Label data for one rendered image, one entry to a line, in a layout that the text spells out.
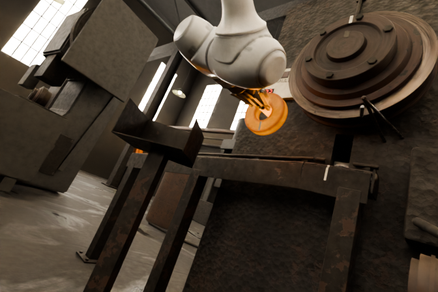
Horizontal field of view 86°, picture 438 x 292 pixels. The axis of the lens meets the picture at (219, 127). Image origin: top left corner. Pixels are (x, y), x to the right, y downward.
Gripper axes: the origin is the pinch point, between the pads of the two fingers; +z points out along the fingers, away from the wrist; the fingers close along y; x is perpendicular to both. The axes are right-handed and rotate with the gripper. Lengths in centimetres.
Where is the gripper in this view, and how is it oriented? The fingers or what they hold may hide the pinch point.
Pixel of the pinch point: (266, 109)
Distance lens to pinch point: 84.8
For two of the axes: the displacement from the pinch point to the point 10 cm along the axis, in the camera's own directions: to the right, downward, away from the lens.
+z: 6.1, 4.1, 6.8
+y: 7.3, 0.4, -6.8
